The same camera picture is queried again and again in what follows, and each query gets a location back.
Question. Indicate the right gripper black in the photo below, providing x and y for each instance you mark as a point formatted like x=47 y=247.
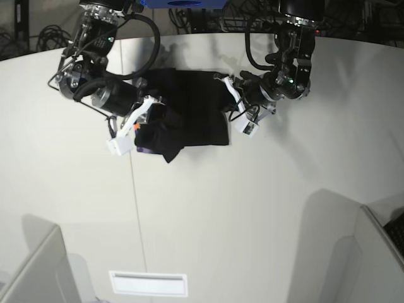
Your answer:
x=147 y=95

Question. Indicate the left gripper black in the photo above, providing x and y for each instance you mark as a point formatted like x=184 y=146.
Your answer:
x=256 y=95

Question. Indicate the black T-shirt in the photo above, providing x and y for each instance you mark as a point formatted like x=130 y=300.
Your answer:
x=192 y=112

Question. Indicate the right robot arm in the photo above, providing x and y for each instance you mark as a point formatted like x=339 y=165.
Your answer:
x=82 y=70

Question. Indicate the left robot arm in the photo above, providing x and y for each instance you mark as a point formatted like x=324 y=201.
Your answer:
x=286 y=72

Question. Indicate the blue box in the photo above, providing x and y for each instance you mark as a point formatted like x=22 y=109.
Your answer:
x=181 y=4

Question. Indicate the right grey partition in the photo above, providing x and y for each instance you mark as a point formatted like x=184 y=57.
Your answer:
x=345 y=253

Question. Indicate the grey partition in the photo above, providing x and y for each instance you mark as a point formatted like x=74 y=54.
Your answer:
x=45 y=275
x=345 y=253

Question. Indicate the left grey partition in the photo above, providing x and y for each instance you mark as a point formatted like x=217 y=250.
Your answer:
x=45 y=275

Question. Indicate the black keyboard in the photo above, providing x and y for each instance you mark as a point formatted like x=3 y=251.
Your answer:
x=395 y=231

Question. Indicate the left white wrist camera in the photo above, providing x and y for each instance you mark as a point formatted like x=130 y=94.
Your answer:
x=245 y=126

